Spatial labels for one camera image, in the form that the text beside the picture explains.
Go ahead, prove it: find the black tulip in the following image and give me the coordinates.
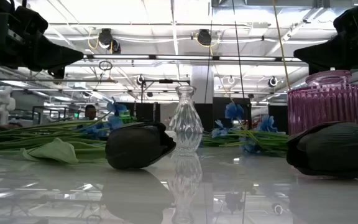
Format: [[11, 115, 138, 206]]
[[0, 121, 177, 170], [285, 120, 358, 180]]

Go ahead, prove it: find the person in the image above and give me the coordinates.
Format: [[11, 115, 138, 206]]
[[84, 104, 98, 121]]

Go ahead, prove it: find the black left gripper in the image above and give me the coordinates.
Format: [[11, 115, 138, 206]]
[[0, 0, 84, 79]]

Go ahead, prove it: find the white robot figure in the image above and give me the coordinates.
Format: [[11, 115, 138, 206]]
[[0, 85, 17, 126]]

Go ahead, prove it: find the black ceiling-mounted device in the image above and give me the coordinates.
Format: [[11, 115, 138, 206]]
[[97, 27, 122, 55], [196, 29, 213, 47]]

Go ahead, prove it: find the purple ribbed glass vase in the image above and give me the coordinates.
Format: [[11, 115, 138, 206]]
[[287, 69, 358, 137]]

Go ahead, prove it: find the clear glass vase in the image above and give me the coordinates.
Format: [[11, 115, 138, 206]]
[[168, 85, 204, 154]]

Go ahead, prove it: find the black partition panel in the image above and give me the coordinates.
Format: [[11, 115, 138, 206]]
[[267, 104, 289, 134], [194, 96, 252, 131], [135, 102, 162, 123]]

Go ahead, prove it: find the thin black cable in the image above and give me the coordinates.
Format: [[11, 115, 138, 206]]
[[231, 0, 246, 100]]

